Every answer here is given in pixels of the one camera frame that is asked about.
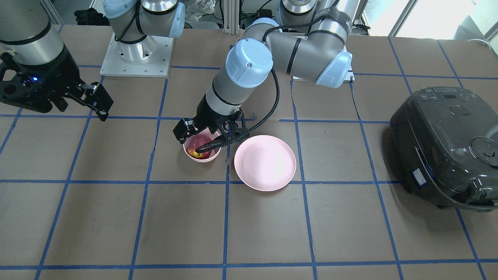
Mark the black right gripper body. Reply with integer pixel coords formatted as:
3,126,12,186
0,47,82,113

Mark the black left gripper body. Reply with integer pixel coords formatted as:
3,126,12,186
193,97,249,145

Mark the pink bowl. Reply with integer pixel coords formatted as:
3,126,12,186
183,129,221,163

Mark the red apple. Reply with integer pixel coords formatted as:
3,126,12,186
186,134,212,159

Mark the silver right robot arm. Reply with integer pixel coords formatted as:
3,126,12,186
1,0,185,122

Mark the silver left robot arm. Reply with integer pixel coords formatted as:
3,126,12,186
173,0,359,153

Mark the pink plate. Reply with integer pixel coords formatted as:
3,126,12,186
233,135,297,192

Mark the black power adapter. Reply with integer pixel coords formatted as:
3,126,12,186
254,9,273,19

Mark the dark grey rice cooker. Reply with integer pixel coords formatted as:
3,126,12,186
390,86,498,212

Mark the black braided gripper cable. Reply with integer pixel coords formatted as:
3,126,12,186
196,16,370,153

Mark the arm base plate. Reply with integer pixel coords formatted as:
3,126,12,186
291,69,355,84
100,35,174,78

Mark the aluminium frame post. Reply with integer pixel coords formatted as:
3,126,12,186
220,0,241,36

